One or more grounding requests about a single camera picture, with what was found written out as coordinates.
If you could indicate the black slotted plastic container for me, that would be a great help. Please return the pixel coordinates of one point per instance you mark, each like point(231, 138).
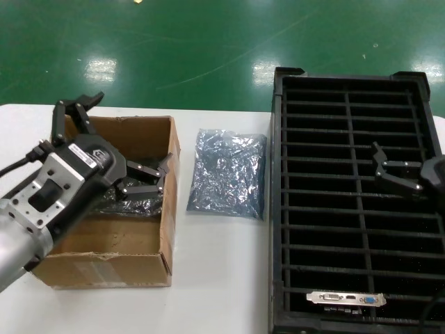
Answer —
point(278, 139)

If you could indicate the graphics card with metal bracket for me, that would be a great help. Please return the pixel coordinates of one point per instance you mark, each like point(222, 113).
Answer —
point(347, 299)

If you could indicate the brown cardboard box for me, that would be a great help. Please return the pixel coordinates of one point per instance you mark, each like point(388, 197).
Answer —
point(139, 135)

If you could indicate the translucent antistatic bag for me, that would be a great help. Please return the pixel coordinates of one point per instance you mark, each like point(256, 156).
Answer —
point(226, 174)

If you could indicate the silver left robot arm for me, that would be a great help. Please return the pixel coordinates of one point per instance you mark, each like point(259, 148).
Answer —
point(14, 250)

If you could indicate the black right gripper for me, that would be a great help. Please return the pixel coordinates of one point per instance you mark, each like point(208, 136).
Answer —
point(436, 174)

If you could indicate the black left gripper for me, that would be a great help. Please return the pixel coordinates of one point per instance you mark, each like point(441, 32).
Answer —
point(111, 163)

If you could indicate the bagged graphics card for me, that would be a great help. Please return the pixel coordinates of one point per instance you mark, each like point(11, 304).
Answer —
point(114, 208)

